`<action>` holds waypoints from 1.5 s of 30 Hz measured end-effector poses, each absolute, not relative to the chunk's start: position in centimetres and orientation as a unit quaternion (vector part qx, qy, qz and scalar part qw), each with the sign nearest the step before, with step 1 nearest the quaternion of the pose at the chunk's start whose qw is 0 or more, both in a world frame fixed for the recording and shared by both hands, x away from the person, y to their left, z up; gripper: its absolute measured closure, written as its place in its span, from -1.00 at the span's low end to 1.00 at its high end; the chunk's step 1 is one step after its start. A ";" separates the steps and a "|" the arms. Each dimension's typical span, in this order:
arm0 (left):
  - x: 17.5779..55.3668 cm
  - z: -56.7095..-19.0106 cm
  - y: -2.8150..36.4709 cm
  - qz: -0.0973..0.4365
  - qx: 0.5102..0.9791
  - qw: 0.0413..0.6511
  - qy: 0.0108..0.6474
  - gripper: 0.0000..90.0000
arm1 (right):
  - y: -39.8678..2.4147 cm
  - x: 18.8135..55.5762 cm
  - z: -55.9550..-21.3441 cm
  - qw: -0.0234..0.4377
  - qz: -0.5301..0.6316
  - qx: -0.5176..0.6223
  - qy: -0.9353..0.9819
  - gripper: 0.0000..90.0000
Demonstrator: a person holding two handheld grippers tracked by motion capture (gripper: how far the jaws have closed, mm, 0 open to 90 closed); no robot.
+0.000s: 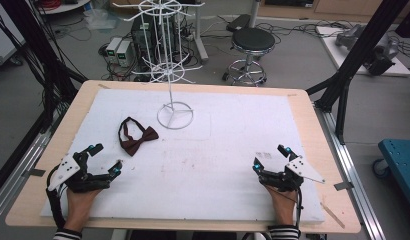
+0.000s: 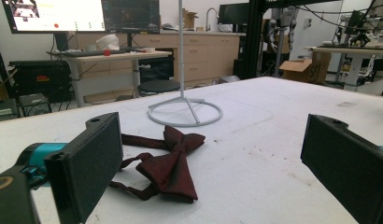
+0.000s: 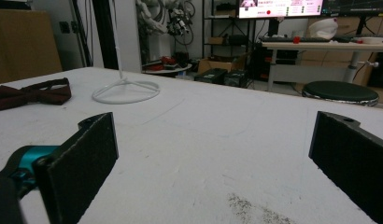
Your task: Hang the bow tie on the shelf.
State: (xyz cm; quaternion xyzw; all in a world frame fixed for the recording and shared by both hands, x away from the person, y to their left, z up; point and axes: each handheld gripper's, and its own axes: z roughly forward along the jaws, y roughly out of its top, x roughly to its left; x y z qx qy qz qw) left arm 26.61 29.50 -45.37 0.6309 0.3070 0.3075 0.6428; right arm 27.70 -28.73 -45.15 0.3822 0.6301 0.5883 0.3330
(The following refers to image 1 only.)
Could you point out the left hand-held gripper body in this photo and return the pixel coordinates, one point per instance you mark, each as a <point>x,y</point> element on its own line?
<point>82,178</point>

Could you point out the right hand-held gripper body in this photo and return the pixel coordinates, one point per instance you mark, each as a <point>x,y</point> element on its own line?
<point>286,176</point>

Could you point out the dark red bow tie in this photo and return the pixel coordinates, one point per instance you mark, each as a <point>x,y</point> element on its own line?
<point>141,139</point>

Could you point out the person's left hand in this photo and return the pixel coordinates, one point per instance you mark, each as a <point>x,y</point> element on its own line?
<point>80,206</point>

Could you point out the person's right hand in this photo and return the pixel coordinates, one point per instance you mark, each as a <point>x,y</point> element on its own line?
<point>283,206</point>

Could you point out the grey tape strip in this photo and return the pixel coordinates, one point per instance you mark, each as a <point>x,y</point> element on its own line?
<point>34,172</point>
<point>343,186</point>

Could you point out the white foam mat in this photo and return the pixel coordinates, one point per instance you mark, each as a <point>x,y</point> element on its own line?
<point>206,173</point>

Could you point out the thin wooden stick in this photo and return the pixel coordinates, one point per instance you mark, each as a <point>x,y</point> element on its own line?
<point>333,215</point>

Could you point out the grey bench power supply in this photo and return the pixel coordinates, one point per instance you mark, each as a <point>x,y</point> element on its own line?
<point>113,48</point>
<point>124,53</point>

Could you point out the white floor platform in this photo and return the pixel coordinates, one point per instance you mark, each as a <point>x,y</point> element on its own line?
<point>343,56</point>

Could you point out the blue cart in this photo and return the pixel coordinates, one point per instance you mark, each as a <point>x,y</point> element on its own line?
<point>401,166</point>

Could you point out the black round stool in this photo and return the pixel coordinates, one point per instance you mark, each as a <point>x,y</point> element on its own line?
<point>253,39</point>

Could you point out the black computer tower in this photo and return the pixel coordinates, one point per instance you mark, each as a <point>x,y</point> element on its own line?
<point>139,36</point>

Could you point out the clear plastic bag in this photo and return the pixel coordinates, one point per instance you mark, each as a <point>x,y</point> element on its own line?
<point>101,18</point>

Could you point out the grey machine on platform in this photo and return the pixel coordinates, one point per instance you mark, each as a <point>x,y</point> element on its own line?
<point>379,53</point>

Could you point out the black flat box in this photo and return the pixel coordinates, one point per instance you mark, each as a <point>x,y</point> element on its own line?
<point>238,22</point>

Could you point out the grey metal table leg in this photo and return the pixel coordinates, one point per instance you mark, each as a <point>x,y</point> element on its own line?
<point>200,36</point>

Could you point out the white round table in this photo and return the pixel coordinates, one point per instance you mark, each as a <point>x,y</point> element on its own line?
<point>64,7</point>

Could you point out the aluminium frame rail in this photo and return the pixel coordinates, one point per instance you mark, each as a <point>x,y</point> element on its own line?
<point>353,180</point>
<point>19,173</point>

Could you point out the black metal frame post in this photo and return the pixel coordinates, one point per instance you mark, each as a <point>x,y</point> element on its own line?
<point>356,56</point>
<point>43,50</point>

